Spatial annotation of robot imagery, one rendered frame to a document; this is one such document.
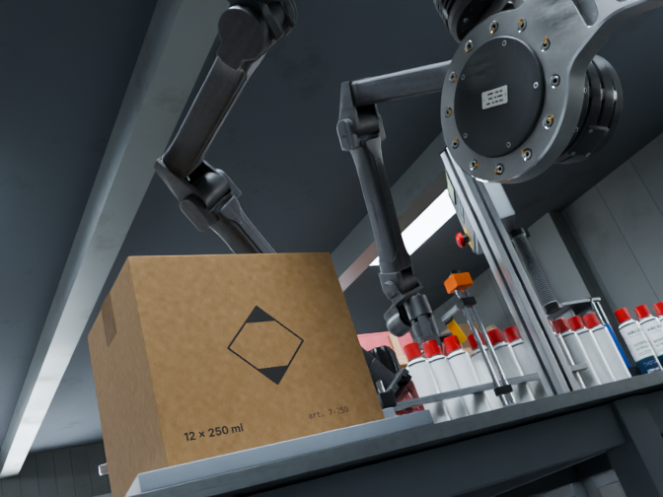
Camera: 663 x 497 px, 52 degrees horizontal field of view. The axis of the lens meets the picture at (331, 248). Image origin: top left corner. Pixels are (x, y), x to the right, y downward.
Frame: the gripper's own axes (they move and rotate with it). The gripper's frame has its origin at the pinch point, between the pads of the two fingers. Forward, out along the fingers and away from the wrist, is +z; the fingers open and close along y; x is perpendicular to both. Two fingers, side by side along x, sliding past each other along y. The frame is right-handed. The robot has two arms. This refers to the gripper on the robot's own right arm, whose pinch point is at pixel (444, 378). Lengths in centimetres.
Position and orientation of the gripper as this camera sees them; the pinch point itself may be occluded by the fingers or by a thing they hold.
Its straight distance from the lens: 157.2
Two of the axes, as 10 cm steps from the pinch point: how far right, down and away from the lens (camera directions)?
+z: 2.8, 8.6, -4.3
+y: -8.8, 0.6, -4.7
